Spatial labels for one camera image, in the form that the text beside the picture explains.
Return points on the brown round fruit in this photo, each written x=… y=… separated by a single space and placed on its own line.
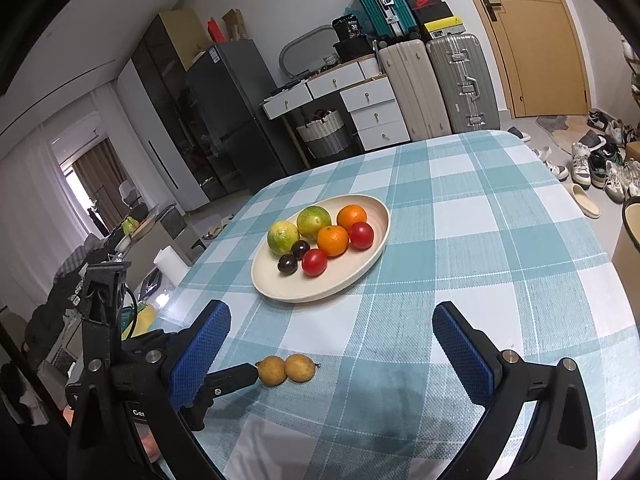
x=301 y=367
x=271 y=370

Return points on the grey refrigerator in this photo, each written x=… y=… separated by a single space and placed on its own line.
x=235 y=110

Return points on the black tub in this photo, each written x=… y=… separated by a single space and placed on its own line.
x=347 y=27

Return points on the grey door mat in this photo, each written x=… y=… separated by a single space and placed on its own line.
x=552 y=123

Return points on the person's left hand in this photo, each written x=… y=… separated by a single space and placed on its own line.
x=149 y=447

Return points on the cream round plate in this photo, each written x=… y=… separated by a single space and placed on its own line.
x=345 y=270

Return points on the woven basket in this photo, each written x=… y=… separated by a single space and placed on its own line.
x=324 y=135

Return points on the green yellow citrus fruit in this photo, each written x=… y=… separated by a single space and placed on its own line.
x=314 y=222
x=282 y=237

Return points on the teal suitcase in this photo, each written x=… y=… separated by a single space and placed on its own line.
x=380 y=0

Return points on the white paper towel roll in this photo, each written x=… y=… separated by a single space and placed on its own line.
x=172 y=265

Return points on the grey oval mirror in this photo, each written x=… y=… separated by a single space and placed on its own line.
x=285 y=55

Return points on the black bag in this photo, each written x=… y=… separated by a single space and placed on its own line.
x=352 y=49

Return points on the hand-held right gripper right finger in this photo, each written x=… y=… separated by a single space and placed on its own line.
x=465 y=355

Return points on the cardboard box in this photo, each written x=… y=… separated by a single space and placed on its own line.
x=235 y=24

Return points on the brown curtain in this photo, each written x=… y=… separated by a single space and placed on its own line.
x=100 y=170

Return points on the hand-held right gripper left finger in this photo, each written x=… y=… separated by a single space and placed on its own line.
x=200 y=355

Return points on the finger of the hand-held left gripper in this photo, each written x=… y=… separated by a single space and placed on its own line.
x=235 y=376

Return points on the orange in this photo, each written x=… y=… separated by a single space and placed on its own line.
x=332 y=240
x=351 y=216

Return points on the white sheer curtain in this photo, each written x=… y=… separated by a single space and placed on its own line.
x=30 y=220

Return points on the yellow and black shoe box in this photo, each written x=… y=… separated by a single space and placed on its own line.
x=442 y=25

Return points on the wooden door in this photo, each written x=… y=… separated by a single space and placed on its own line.
x=530 y=45

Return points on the red tomato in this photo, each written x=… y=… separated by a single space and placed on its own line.
x=314 y=262
x=361 y=235

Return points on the white dresser with drawers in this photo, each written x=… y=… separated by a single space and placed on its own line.
x=375 y=105

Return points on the dark purple plum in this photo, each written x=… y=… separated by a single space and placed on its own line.
x=287 y=264
x=300 y=249

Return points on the pile of shoes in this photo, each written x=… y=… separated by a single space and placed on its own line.
x=595 y=165

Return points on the dark glass cabinet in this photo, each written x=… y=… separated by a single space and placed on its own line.
x=165 y=90

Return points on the silver suitcase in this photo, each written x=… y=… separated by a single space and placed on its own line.
x=462 y=82

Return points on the dark cloth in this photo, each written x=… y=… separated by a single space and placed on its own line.
x=52 y=320

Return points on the red and black shoe box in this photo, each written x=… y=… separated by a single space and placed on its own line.
x=429 y=8

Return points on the grey bin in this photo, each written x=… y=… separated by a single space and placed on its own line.
x=174 y=221

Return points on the white wardrobe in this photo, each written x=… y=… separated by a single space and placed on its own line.
x=142 y=132

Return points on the white chair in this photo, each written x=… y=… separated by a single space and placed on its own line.
x=132 y=195

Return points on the teal checked tablecloth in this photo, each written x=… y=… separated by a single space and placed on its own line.
x=475 y=240

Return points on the beige suitcase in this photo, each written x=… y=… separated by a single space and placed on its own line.
x=412 y=90

